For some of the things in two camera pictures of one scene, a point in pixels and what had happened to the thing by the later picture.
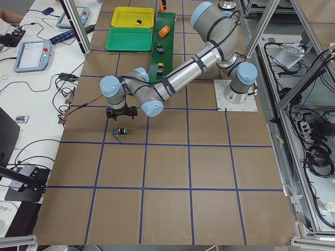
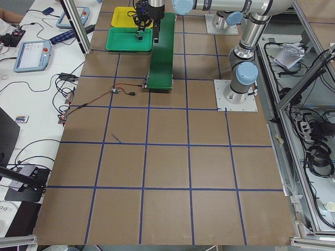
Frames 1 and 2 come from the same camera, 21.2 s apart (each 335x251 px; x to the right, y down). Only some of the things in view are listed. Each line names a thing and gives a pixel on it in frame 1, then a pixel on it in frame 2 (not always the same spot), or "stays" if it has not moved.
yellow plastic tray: x=126 y=16 stays
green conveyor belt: x=162 y=61 stays
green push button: x=118 y=131 -> x=140 y=34
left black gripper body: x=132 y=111 -> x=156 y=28
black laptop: x=9 y=132 stays
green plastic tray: x=123 y=38 stays
